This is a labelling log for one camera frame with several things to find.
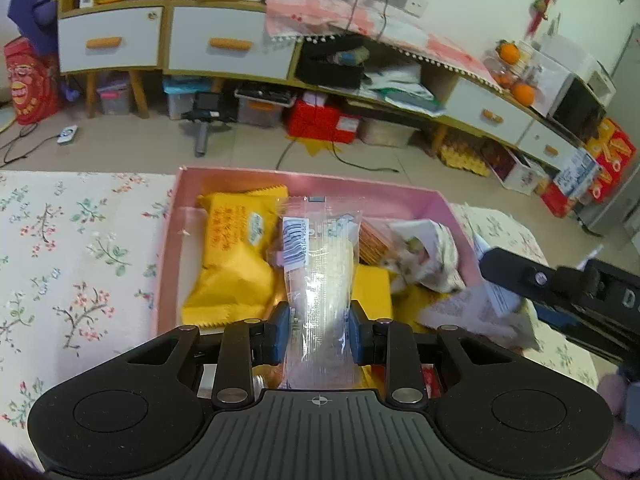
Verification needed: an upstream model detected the large yellow snack bag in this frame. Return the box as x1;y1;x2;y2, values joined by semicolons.
181;185;288;328

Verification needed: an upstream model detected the purple plush toy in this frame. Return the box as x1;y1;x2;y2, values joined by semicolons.
8;0;58;55

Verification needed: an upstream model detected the small yellow snack pack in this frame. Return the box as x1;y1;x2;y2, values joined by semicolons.
352;263;444;333

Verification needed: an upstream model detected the long wooden tv cabinet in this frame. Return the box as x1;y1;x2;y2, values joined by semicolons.
164;0;580;168

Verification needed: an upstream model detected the floral tablecloth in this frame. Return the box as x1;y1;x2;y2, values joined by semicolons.
0;169;601;461

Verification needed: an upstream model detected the black open box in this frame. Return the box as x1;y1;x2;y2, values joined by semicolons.
295;35;369;90

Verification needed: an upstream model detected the red gift bag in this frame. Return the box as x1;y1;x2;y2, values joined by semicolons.
3;37;61;126

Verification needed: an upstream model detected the clear white cracker pack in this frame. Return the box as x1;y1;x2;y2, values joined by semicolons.
280;196;361;390

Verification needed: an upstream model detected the orange fruit lower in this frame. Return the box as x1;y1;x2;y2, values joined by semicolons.
510;81;536;107

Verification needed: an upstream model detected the yellow egg tray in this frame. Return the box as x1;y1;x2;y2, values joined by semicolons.
438;131;491;178

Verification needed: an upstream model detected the wooden shelf cabinet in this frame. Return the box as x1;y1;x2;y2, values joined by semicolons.
58;0;166;118

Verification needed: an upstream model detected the pink cardboard box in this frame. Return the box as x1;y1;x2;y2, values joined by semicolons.
152;164;484;396

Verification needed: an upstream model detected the silver refrigerator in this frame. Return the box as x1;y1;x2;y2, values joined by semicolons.
578;24;639;236

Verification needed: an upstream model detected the pink cloth runner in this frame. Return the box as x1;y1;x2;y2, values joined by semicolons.
266;0;501;92

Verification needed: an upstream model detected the orange fruit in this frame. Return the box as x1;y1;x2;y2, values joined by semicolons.
510;81;536;107
496;40;521;65

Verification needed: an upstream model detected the orange fruit upper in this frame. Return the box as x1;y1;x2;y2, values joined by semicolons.
496;40;521;65

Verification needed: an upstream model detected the clear plastic storage bin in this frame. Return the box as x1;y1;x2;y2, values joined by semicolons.
358;118;416;148

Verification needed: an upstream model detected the red storage box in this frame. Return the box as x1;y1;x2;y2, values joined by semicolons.
285;100;360;144

